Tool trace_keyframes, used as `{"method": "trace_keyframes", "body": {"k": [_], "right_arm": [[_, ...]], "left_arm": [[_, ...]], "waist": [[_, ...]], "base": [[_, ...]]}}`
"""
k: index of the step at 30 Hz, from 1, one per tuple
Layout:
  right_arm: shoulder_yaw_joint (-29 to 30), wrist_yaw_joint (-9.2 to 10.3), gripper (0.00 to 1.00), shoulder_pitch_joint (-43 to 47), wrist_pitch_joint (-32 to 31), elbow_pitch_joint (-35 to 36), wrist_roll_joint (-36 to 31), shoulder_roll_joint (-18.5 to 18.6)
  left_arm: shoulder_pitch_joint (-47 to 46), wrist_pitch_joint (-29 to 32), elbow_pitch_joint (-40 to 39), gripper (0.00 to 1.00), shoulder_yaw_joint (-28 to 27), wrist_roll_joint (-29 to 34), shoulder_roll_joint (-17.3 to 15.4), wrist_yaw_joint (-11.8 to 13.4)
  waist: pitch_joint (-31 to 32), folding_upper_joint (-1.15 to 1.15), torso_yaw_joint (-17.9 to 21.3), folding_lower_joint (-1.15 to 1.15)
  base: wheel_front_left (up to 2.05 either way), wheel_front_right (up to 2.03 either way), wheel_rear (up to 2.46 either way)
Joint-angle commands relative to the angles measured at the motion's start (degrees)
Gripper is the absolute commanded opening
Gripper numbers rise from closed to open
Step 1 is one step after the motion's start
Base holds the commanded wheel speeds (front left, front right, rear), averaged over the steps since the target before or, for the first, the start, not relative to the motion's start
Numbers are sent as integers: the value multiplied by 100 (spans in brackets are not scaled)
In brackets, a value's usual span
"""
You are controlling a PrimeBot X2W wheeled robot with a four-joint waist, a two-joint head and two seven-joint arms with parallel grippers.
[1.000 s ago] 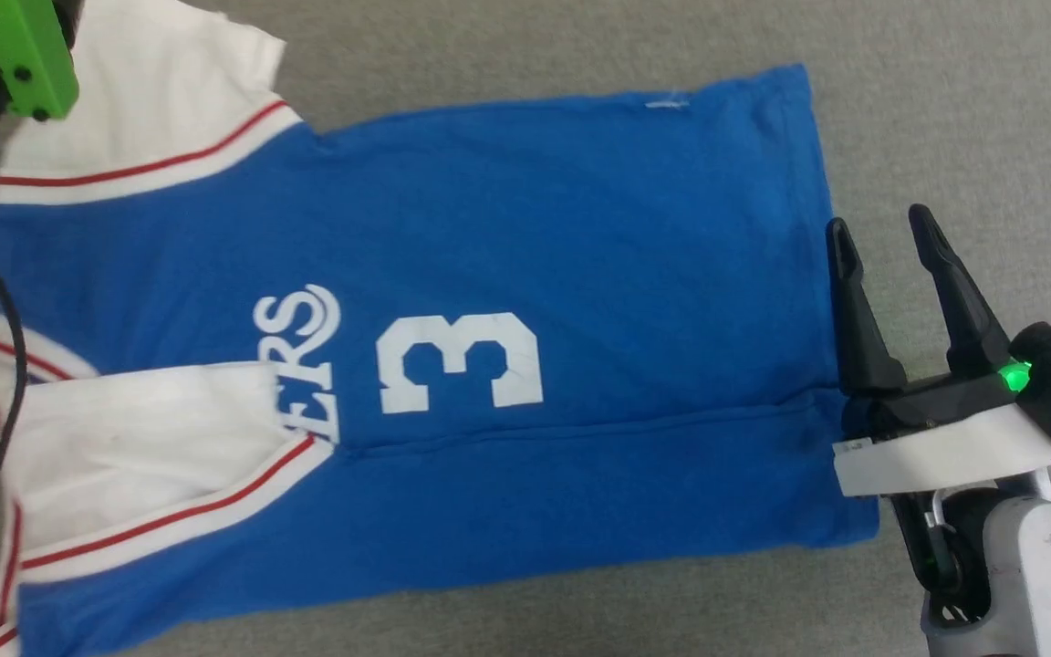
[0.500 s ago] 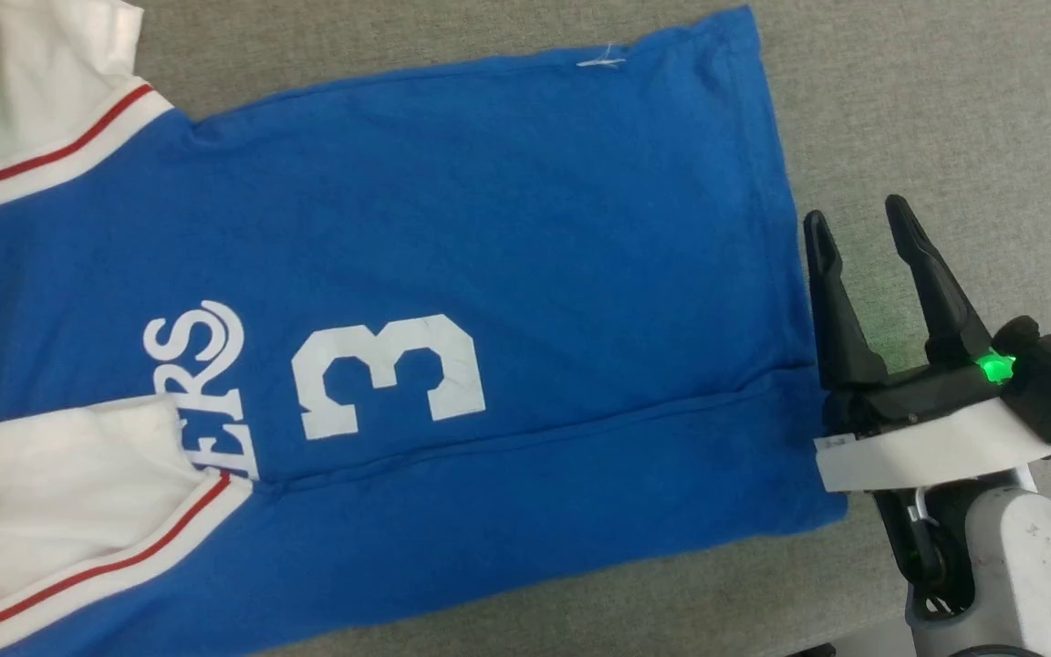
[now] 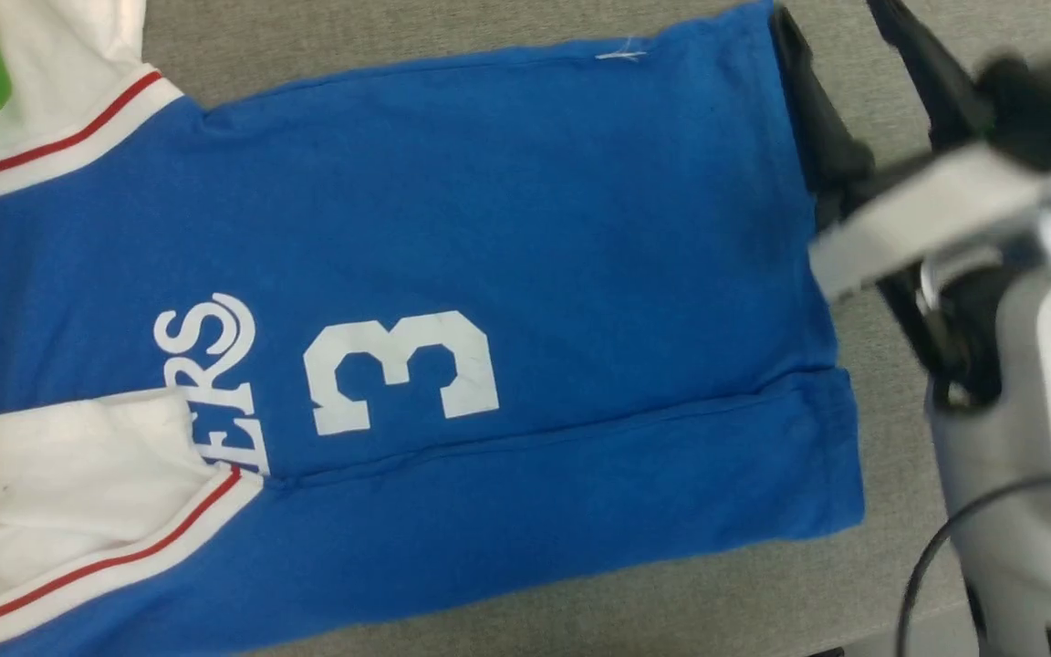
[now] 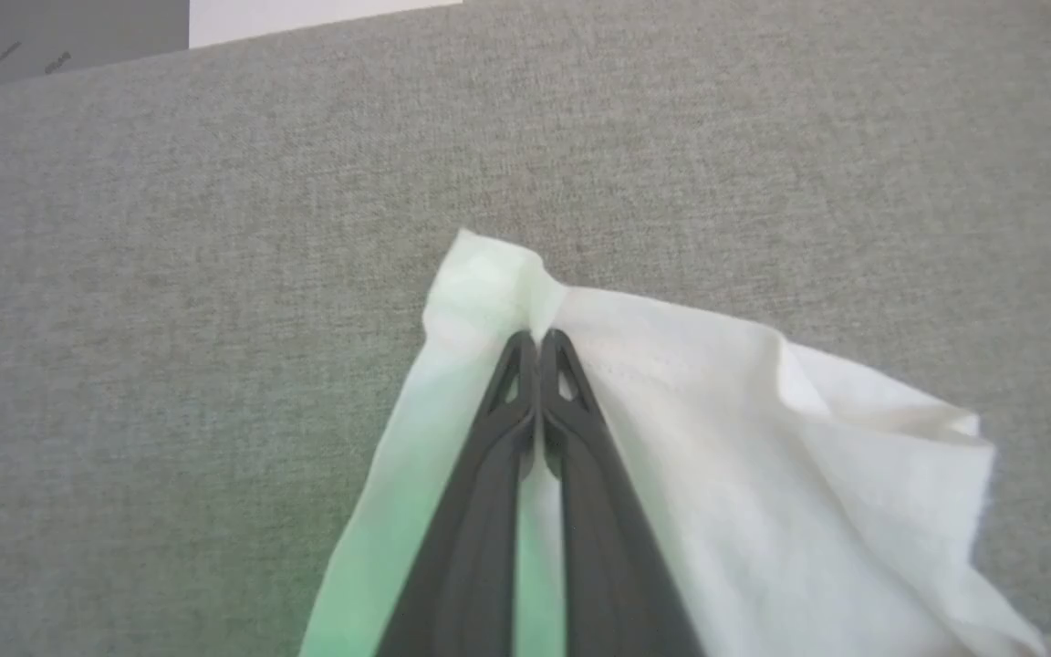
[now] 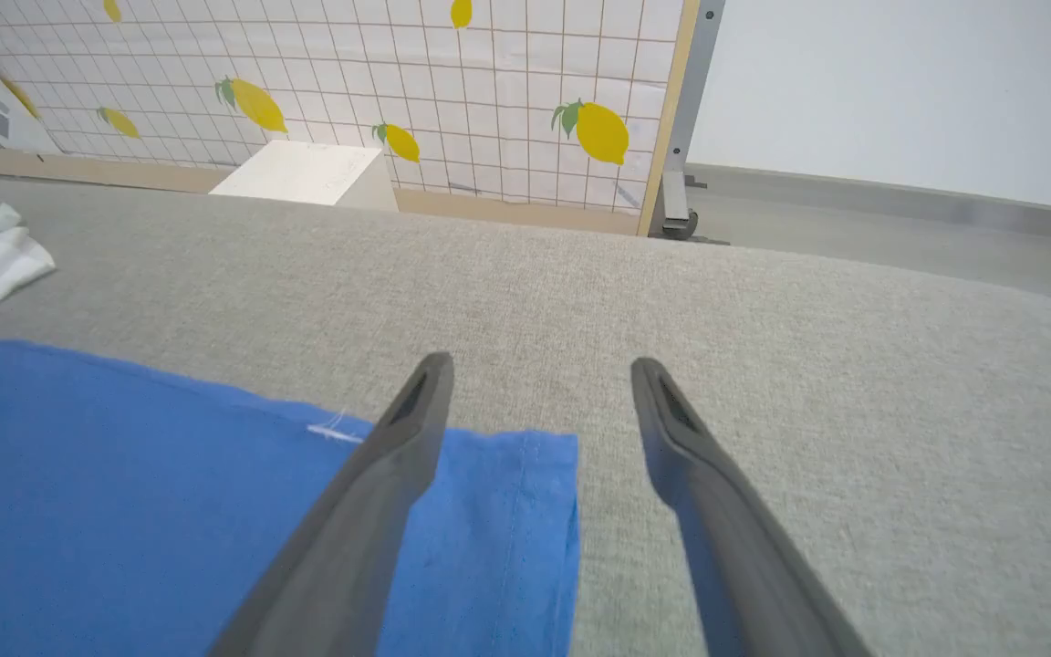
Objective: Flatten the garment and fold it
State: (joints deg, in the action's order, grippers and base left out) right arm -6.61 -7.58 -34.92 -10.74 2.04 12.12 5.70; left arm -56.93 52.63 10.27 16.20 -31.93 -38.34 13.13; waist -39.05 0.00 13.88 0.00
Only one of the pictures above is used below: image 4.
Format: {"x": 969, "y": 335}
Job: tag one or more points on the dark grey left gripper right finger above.
{"x": 608, "y": 547}

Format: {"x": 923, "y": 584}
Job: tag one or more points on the blue white sports garment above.
{"x": 763, "y": 474}

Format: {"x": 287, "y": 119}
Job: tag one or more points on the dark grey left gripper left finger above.
{"x": 471, "y": 529}

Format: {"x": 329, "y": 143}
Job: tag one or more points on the white box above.
{"x": 306, "y": 16}

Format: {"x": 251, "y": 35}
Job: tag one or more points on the grey fabric sofa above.
{"x": 215, "y": 274}

